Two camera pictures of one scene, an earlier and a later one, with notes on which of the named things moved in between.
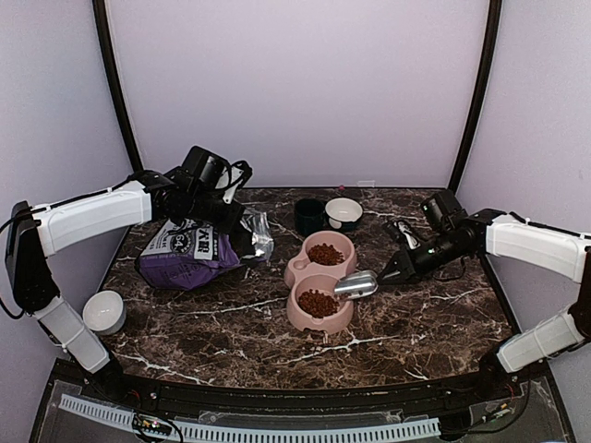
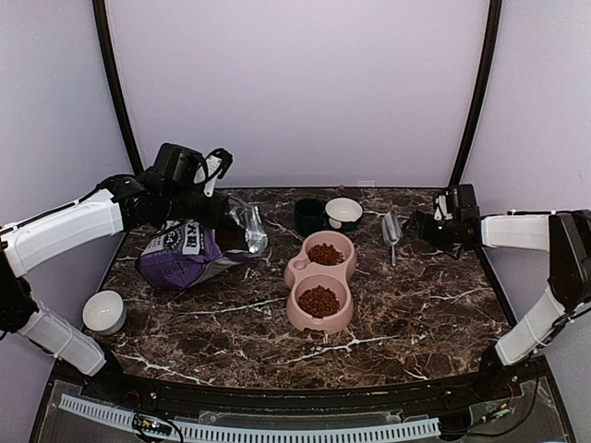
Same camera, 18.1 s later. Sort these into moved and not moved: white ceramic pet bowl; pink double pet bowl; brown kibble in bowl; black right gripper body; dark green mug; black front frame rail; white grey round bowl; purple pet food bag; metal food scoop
Moved: purple pet food bag; black right gripper body; metal food scoop
Not moved: white ceramic pet bowl; brown kibble in bowl; white grey round bowl; black front frame rail; dark green mug; pink double pet bowl
